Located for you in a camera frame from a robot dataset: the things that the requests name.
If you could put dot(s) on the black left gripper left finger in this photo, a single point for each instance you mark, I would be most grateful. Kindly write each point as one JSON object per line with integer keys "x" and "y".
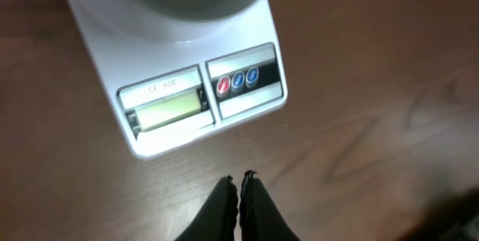
{"x": 217, "y": 217}

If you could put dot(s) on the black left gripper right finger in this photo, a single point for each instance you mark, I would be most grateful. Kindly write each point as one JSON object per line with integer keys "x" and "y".
{"x": 260, "y": 219}

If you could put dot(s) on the white digital kitchen scale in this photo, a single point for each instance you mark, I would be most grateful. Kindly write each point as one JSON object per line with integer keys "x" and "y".
{"x": 172, "y": 81}

